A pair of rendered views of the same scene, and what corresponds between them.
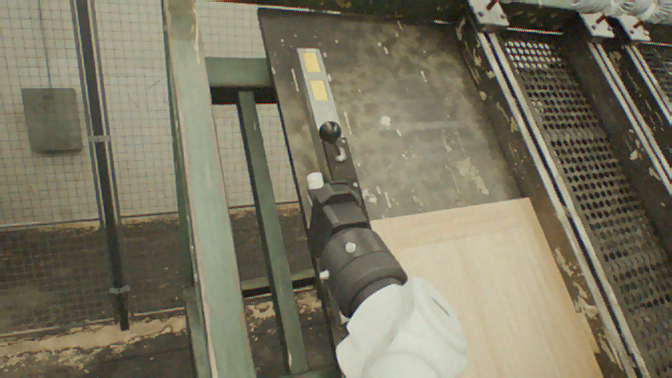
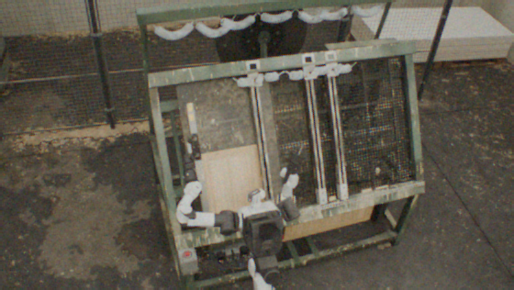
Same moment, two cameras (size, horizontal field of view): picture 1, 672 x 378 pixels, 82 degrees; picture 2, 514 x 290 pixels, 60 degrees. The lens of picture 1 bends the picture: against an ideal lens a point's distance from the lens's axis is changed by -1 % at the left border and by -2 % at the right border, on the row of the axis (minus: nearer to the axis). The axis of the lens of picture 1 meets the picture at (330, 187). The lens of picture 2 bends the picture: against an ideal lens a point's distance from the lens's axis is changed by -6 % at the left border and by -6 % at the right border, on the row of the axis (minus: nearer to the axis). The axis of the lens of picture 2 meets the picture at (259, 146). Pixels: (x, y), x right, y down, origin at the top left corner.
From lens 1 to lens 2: 2.84 m
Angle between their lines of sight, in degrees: 29
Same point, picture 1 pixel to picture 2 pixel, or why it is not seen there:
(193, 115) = (159, 131)
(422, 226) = (217, 154)
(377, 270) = (190, 179)
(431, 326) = (193, 191)
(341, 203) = (188, 163)
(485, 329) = (229, 181)
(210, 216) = (163, 156)
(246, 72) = (172, 106)
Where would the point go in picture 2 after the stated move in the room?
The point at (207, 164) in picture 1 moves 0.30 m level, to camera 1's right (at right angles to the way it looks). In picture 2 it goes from (162, 144) to (204, 149)
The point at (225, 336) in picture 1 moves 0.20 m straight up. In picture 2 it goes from (167, 181) to (165, 161)
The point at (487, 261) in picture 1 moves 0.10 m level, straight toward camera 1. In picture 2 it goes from (236, 163) to (229, 172)
